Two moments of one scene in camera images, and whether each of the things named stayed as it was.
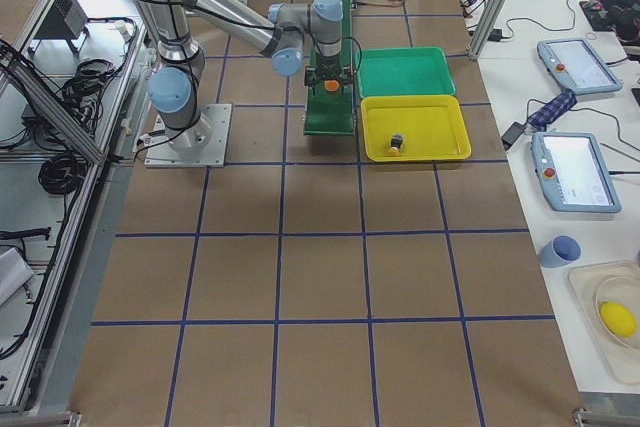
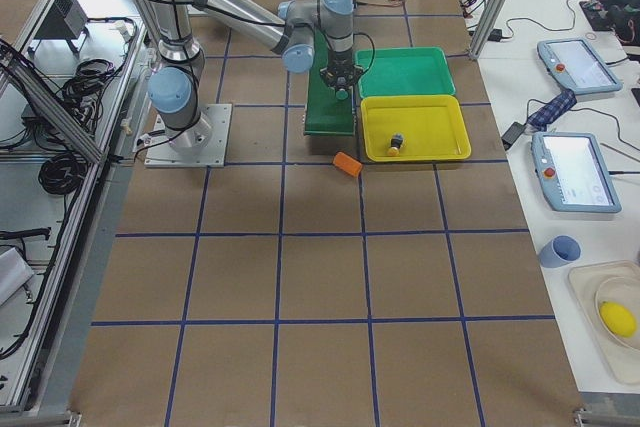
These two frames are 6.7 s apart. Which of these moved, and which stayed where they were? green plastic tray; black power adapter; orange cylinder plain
Moved: orange cylinder plain
Stayed: green plastic tray; black power adapter
